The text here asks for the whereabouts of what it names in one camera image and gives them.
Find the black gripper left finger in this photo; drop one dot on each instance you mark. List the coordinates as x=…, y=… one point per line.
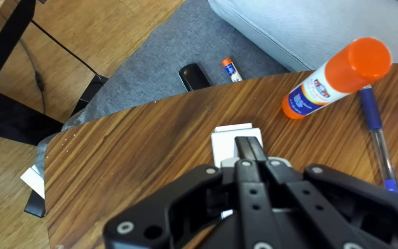
x=254, y=199

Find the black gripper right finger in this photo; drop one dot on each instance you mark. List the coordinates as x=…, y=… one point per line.
x=309, y=203

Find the white small box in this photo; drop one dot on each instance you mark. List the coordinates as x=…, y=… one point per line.
x=224, y=143

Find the clear pen blue cap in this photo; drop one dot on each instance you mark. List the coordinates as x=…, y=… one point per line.
x=378, y=134

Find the wooden side table black legs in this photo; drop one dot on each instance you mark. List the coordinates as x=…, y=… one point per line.
x=138, y=153

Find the large glue stick orange cap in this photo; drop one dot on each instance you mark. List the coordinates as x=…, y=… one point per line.
x=331, y=78

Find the grey pillow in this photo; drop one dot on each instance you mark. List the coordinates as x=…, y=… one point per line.
x=300, y=28

